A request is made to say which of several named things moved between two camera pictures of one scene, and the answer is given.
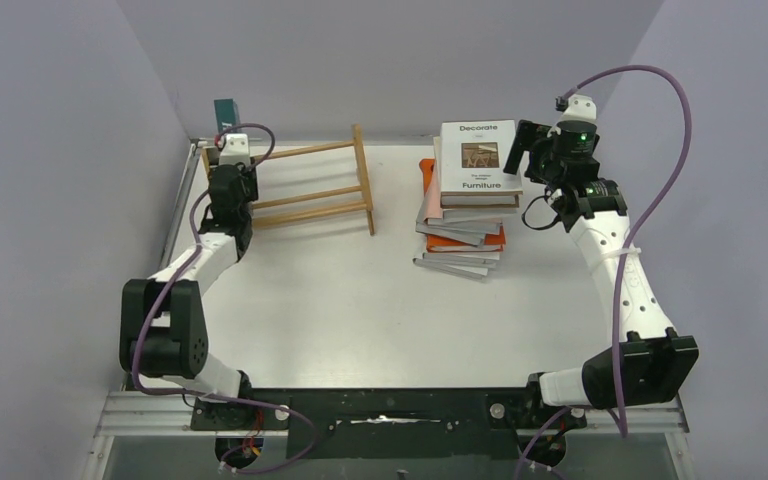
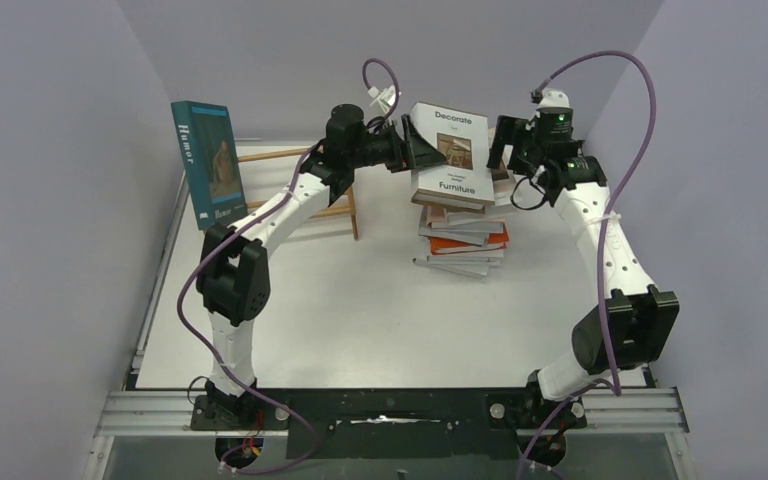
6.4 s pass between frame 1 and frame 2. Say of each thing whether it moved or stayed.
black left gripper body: moved
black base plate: stayed
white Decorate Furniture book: moved
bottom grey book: stayed
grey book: stayed
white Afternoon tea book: moved
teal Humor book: moved
